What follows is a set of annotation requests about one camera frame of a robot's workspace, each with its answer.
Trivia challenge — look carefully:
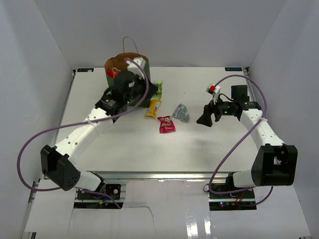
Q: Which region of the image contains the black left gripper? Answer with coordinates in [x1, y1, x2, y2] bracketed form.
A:
[125, 73, 158, 104]

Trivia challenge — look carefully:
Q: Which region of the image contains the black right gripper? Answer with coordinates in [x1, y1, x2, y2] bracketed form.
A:
[196, 94, 236, 127]

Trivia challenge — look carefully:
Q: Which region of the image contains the green snack packet front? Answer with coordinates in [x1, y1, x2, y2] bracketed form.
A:
[152, 80, 163, 100]

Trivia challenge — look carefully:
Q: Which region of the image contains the large red snack bag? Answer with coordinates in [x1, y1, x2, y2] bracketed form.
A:
[106, 68, 120, 79]

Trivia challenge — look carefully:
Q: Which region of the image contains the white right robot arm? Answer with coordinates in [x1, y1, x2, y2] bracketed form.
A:
[196, 84, 298, 199]

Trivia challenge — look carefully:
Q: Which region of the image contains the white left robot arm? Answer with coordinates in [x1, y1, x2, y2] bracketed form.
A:
[40, 70, 162, 199]

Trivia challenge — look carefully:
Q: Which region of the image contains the green paper bag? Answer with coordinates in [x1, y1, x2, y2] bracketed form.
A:
[101, 51, 157, 109]

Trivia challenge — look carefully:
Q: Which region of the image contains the yellow snack packet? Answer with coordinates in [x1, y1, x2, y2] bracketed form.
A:
[145, 99, 161, 118]

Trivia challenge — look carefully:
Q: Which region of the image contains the grey foil snack packet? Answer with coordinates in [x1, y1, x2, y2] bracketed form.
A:
[172, 104, 190, 123]

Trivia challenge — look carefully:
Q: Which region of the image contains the pink snack packet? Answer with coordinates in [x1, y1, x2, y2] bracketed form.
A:
[157, 116, 176, 133]

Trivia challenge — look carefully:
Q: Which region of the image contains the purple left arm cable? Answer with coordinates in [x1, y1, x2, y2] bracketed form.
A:
[16, 57, 150, 209]

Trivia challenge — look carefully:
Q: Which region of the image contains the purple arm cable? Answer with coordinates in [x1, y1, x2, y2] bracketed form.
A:
[208, 74, 274, 207]
[16, 57, 150, 209]

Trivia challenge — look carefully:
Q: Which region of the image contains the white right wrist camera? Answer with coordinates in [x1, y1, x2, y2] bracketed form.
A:
[206, 84, 221, 104]

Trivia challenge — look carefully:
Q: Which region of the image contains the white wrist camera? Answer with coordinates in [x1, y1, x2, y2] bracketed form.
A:
[206, 84, 221, 104]
[126, 57, 146, 74]

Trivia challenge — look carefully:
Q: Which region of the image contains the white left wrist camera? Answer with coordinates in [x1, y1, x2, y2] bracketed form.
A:
[126, 57, 146, 74]

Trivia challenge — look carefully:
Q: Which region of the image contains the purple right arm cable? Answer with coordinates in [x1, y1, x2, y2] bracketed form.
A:
[208, 74, 274, 207]

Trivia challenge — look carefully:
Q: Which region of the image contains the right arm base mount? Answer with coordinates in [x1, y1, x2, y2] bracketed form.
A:
[203, 184, 257, 211]

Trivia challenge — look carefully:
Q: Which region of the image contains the aluminium table frame rail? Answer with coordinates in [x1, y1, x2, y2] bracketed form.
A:
[21, 67, 292, 239]

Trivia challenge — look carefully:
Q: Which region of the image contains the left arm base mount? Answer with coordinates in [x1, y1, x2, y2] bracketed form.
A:
[74, 184, 123, 209]

